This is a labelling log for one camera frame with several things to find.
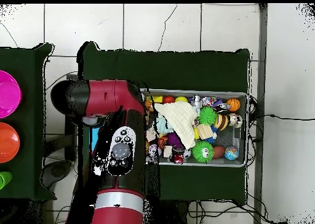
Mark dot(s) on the red black can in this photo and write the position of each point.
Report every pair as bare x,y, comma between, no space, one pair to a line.
178,155

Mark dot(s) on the small globe ball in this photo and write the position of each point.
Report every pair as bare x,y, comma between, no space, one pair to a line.
232,153

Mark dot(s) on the yellow ball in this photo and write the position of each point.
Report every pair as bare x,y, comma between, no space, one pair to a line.
181,99

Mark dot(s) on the green spiky ball with eyes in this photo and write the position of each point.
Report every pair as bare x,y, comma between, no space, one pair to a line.
203,151

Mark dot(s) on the red orange ball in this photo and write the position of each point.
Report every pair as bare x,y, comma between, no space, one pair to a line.
169,99

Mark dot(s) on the brown toy football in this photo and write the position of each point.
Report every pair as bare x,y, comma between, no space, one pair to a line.
219,152

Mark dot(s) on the pink plate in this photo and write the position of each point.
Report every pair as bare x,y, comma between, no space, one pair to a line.
7,93

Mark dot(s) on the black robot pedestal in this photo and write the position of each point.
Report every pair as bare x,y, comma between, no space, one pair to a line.
172,214

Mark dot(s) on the plain green spiky ball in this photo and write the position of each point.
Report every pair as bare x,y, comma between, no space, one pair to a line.
208,115

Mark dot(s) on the wooden toy burger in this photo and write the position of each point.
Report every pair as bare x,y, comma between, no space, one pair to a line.
222,121

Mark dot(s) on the green cup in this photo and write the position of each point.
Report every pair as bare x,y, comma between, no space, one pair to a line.
4,179

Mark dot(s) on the clear mesh bin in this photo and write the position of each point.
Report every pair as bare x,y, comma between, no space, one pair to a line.
231,137

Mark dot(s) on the orange plate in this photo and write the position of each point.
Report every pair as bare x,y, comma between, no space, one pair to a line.
7,143

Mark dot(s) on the cream knitted cloth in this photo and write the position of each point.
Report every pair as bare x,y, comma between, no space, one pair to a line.
182,118

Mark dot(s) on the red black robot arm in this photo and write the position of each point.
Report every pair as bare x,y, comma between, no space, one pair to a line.
118,101

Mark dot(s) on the wooden box with three holes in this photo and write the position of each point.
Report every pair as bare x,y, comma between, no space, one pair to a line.
93,138

